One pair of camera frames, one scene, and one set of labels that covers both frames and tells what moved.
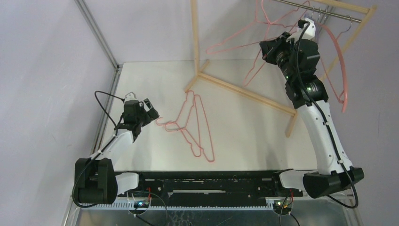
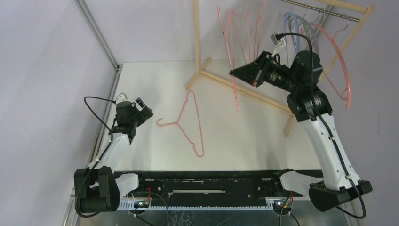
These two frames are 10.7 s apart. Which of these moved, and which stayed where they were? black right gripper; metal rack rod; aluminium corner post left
Moved: black right gripper
Stayed: metal rack rod; aluminium corner post left
